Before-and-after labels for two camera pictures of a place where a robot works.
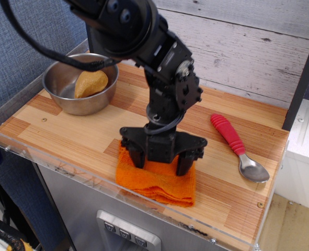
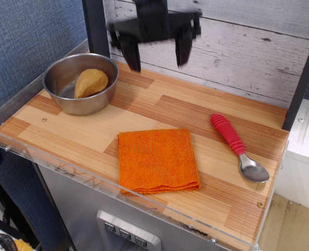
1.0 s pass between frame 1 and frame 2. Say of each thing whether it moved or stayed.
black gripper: moved
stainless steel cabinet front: stayed
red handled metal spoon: stayed
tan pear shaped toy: stayed
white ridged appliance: stayed
